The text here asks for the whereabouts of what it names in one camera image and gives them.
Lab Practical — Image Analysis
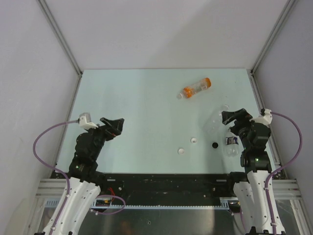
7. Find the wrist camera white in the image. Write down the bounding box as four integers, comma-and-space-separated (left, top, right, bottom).
78, 113, 98, 130
250, 108, 272, 126

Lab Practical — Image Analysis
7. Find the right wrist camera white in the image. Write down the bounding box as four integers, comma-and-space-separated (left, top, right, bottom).
250, 108, 272, 126

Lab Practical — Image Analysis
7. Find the orange label bottle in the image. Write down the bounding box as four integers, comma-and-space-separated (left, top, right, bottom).
177, 77, 211, 99

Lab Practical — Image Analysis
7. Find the blue label water bottle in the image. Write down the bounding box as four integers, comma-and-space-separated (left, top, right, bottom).
224, 129, 239, 157

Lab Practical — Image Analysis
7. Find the black bottle cap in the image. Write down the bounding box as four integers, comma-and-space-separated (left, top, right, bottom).
212, 142, 219, 149

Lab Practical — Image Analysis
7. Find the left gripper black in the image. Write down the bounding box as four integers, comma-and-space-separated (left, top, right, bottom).
85, 117, 124, 160

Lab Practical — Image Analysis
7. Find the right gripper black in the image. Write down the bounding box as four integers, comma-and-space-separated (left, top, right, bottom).
222, 108, 255, 149

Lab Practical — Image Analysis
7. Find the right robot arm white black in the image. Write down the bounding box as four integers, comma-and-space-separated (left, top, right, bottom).
222, 109, 286, 235

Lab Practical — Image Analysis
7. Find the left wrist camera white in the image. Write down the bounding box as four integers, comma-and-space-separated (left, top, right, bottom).
78, 113, 98, 130

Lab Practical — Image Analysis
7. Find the white blue bottle cap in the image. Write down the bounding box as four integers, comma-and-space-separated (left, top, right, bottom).
178, 148, 185, 155

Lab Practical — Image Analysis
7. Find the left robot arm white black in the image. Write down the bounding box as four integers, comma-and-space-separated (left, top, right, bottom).
33, 113, 125, 235

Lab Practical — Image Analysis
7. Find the clear unlabelled plastic bottle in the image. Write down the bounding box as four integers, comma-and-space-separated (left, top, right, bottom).
204, 104, 229, 135

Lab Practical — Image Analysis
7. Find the grey slotted cable duct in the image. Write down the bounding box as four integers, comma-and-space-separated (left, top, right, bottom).
45, 197, 239, 210

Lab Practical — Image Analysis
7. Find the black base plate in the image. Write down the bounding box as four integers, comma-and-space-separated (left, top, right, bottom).
99, 173, 245, 207

